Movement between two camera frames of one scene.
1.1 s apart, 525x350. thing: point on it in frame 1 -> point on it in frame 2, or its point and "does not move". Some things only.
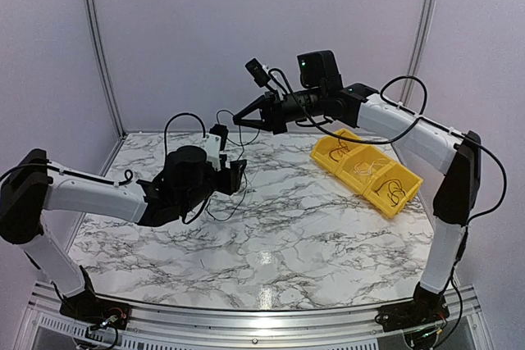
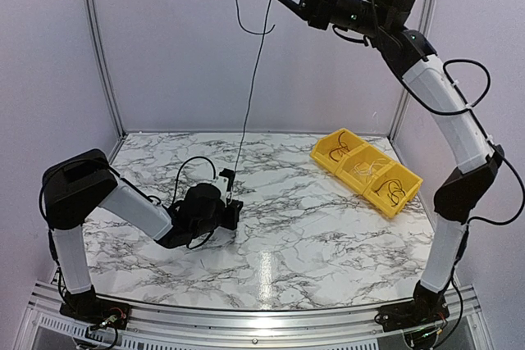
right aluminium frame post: [425, 26] does not move
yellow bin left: [330, 152] does not move
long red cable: [341, 147] does not move
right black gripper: [264, 102] -> [321, 4]
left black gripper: [233, 176] -> [233, 213]
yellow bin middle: [359, 165] does not move
